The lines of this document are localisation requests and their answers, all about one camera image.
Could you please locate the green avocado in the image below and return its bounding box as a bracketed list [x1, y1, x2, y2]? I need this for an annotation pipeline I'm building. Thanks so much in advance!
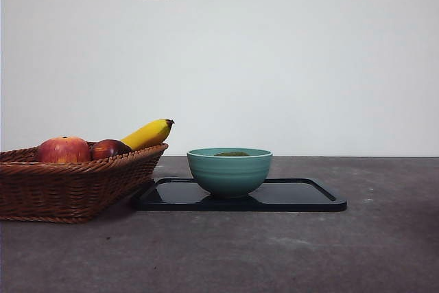
[214, 150, 250, 158]

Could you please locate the teal ribbed bowl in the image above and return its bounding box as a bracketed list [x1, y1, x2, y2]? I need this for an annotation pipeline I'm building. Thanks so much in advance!
[187, 148, 274, 200]

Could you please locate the black rectangular tray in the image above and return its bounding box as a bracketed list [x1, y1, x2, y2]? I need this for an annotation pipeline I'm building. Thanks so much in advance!
[132, 177, 348, 212]

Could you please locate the yellow banana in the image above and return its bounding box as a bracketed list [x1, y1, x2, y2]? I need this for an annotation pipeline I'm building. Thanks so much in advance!
[119, 118, 175, 152]

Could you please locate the dark red plum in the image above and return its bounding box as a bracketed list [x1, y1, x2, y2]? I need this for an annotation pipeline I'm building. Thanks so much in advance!
[89, 139, 133, 161]

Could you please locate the red yellow apple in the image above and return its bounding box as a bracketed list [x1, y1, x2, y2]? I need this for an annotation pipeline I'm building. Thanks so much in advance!
[36, 136, 92, 164]

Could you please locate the brown wicker basket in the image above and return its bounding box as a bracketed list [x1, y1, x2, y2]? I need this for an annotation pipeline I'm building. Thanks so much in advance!
[0, 141, 169, 224]

